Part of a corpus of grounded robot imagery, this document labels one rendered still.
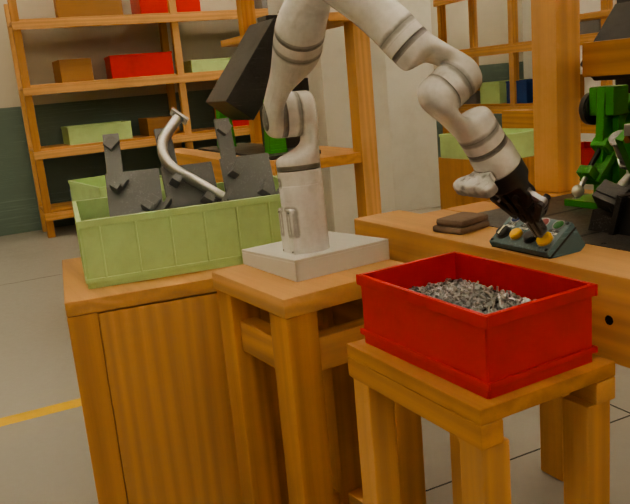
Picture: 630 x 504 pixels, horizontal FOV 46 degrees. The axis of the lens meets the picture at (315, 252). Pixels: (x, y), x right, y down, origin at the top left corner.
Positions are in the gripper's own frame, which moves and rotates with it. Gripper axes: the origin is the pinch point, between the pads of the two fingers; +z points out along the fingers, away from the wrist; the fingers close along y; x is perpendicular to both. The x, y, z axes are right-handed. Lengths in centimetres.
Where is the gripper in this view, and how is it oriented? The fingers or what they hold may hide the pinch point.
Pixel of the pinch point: (537, 226)
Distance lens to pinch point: 136.1
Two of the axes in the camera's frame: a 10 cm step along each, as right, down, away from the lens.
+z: 5.7, 6.9, 4.4
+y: -4.8, -1.5, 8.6
